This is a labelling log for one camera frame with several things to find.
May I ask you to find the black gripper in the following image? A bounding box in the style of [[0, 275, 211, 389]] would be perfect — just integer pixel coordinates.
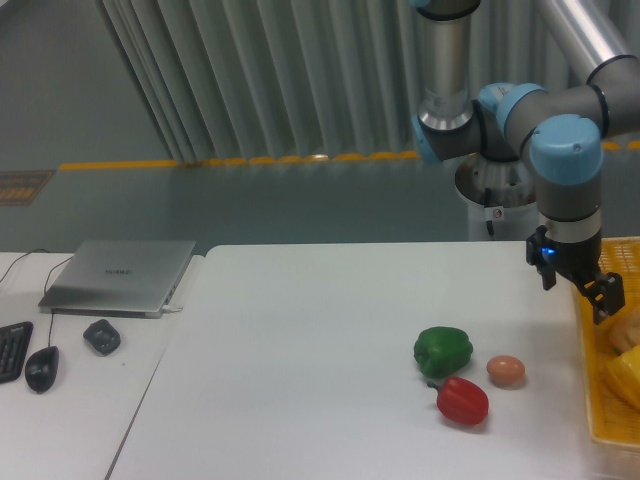
[[525, 225, 625, 325]]

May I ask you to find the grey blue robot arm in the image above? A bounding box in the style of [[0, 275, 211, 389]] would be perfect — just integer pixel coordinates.
[[412, 1, 639, 323]]

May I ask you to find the tan bread in basket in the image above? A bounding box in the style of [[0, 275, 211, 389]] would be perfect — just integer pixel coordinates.
[[608, 306, 640, 355]]

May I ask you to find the yellow bell pepper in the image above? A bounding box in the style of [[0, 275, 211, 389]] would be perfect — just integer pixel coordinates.
[[603, 346, 640, 410]]

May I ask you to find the brown egg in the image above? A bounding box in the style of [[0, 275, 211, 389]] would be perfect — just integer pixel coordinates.
[[486, 355, 526, 387]]

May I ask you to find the yellow plastic basket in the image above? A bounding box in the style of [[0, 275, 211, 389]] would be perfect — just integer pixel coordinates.
[[572, 237, 639, 449]]

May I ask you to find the green bell pepper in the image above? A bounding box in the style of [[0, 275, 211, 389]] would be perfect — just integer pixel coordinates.
[[413, 326, 474, 379]]

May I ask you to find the red bell pepper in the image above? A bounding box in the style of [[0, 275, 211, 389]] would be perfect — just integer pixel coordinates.
[[427, 376, 489, 426]]

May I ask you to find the grey pleated curtain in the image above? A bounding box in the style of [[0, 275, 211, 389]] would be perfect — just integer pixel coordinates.
[[94, 0, 584, 164]]

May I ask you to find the silver closed laptop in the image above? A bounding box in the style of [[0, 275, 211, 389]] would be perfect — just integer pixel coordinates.
[[39, 240, 195, 318]]

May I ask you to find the small black gadget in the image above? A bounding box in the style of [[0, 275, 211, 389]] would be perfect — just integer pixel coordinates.
[[83, 319, 121, 356]]

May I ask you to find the black computer mouse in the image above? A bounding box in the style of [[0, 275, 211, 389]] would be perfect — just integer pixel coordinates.
[[24, 346, 60, 394]]

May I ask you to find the black keyboard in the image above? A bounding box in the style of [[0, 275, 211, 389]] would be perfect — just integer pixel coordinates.
[[0, 321, 33, 384]]

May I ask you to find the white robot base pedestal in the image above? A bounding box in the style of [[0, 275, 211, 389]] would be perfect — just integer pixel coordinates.
[[454, 154, 539, 241]]

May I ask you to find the black mouse cable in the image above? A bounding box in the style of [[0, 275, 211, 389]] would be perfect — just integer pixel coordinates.
[[43, 254, 76, 348]]

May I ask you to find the black thin cable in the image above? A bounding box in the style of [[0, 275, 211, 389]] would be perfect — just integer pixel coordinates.
[[0, 248, 54, 284]]

